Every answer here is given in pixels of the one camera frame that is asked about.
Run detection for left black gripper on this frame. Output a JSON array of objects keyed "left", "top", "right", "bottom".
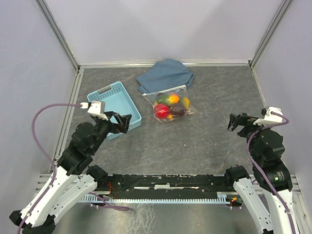
[{"left": 89, "top": 111, "right": 131, "bottom": 154}]

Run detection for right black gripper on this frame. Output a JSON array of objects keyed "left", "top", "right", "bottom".
[{"left": 227, "top": 112, "right": 273, "bottom": 162}]

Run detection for clear zip top bag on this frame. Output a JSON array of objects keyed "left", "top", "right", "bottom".
[{"left": 142, "top": 85, "right": 196, "bottom": 122}]

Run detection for green orange mango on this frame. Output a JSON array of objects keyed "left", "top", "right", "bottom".
[{"left": 156, "top": 94, "right": 179, "bottom": 105}]

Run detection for dark red apple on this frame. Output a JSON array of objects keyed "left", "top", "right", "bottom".
[{"left": 169, "top": 103, "right": 187, "bottom": 117}]

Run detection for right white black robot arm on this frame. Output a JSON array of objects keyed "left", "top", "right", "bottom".
[{"left": 223, "top": 107, "right": 299, "bottom": 234}]

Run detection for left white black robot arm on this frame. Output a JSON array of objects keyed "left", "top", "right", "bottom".
[{"left": 9, "top": 112, "right": 132, "bottom": 234}]

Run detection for light blue plastic basket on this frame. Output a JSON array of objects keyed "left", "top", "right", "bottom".
[{"left": 87, "top": 81, "right": 142, "bottom": 130}]

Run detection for blue folded cloth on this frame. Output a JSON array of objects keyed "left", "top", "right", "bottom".
[{"left": 136, "top": 59, "right": 194, "bottom": 94}]

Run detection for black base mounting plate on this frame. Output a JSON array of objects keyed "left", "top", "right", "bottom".
[{"left": 93, "top": 174, "right": 238, "bottom": 200}]

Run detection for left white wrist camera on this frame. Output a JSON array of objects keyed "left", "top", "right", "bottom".
[{"left": 80, "top": 100, "right": 109, "bottom": 120}]

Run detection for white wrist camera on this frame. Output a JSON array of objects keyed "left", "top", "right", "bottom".
[
  {"left": 253, "top": 107, "right": 283, "bottom": 126},
  {"left": 80, "top": 100, "right": 109, "bottom": 120}
]

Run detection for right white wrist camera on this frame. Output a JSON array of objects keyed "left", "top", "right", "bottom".
[{"left": 253, "top": 107, "right": 283, "bottom": 126}]

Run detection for light blue cable duct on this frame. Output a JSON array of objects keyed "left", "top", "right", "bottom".
[{"left": 78, "top": 191, "right": 234, "bottom": 203}]

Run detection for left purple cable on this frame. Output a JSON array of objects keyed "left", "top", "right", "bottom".
[{"left": 16, "top": 103, "right": 134, "bottom": 234}]

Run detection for aluminium frame profiles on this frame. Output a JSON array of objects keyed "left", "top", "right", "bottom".
[{"left": 36, "top": 0, "right": 312, "bottom": 233}]

